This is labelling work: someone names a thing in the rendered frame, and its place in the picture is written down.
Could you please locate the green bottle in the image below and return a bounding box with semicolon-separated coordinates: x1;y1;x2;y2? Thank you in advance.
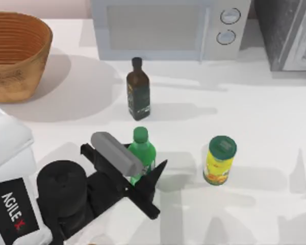
127;127;158;186

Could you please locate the pale grey rounded box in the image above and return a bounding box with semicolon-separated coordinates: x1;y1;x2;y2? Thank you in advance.
90;131;144;177

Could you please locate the dark glass bottle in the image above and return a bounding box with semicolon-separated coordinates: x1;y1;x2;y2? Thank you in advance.
126;57;151;121

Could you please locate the yellow can with green lid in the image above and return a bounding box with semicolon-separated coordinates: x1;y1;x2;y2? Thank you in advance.
202;135;238;187

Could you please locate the microwave oven door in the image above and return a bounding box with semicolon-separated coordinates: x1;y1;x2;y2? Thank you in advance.
91;0;210;61

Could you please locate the brown woven basket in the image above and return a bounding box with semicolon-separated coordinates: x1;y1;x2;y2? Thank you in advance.
0;11;54;104

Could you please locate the pale microwave oven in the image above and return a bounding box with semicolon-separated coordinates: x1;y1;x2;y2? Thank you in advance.
90;0;252;62

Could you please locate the round microwave knob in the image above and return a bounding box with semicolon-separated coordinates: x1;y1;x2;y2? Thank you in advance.
216;29;237;46
220;7;242;25

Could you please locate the microwave door handle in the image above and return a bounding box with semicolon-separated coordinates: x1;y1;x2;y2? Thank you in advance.
199;7;210;63

